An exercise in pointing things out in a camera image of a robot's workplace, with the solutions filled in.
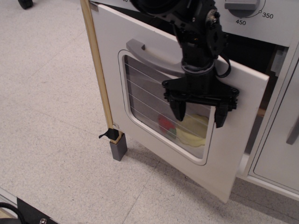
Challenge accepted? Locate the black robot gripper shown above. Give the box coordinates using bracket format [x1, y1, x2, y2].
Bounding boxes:
[162, 71, 239, 128]

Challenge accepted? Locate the white oven door with window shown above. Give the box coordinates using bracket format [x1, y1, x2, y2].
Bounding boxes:
[90, 0, 269, 202]

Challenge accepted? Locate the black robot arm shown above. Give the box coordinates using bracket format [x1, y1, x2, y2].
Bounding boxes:
[131, 0, 239, 128]

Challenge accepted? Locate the yellow scalloped plate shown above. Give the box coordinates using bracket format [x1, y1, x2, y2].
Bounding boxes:
[176, 114, 209, 147]

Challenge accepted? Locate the red toy chili pepper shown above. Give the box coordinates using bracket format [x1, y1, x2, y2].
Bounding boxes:
[158, 114, 177, 139]

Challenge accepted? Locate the white right cabinet door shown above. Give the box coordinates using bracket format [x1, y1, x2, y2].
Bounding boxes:
[249, 54, 299, 194]

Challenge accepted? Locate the grey cabinet leg cap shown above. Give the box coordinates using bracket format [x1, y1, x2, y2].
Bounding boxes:
[109, 134, 128, 161]

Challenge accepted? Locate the white toy kitchen cabinet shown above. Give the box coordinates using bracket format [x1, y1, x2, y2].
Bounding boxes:
[80, 0, 299, 202]

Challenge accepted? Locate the grey temperature knob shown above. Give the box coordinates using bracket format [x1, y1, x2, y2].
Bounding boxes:
[224, 0, 260, 18]

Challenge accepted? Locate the black caster wheel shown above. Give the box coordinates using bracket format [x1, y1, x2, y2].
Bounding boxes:
[18, 0, 33, 10]

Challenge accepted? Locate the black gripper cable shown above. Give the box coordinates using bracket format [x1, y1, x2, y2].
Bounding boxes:
[214, 52, 232, 78]

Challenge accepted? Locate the grey oven door handle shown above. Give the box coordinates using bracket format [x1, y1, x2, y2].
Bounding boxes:
[126, 39, 185, 77]

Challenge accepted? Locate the grey right door handle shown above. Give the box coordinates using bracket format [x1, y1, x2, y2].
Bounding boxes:
[286, 118, 299, 145]

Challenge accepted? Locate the light wooden corner post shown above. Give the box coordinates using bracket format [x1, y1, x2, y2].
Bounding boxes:
[80, 0, 114, 129]

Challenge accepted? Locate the black base plate with screw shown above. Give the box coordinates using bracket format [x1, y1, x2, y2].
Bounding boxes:
[17, 198, 58, 224]

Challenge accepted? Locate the aluminium frame rail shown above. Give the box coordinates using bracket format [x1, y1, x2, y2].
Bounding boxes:
[0, 188, 17, 218]

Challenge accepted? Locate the black cable on floor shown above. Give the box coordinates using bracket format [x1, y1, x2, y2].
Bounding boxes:
[0, 202, 26, 224]

